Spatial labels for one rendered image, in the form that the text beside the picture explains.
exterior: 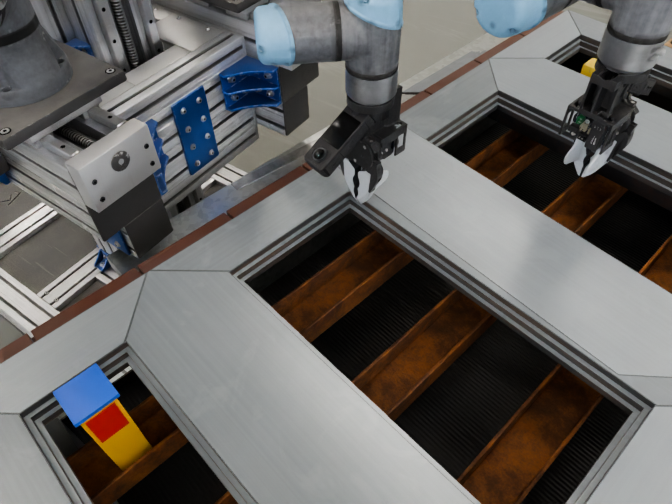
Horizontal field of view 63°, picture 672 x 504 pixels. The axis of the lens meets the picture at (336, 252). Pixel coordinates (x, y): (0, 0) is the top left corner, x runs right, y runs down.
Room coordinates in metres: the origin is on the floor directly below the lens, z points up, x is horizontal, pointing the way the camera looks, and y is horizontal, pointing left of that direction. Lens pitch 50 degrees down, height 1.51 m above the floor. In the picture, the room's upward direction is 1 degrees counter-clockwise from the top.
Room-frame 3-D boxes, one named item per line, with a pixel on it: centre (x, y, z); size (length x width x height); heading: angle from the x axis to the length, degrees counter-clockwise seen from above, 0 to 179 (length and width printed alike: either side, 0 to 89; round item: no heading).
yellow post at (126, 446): (0.31, 0.32, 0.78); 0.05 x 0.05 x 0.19; 43
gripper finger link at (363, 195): (0.69, -0.07, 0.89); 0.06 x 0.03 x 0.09; 133
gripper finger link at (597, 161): (0.66, -0.41, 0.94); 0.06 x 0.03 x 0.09; 132
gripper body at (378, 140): (0.70, -0.06, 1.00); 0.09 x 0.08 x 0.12; 133
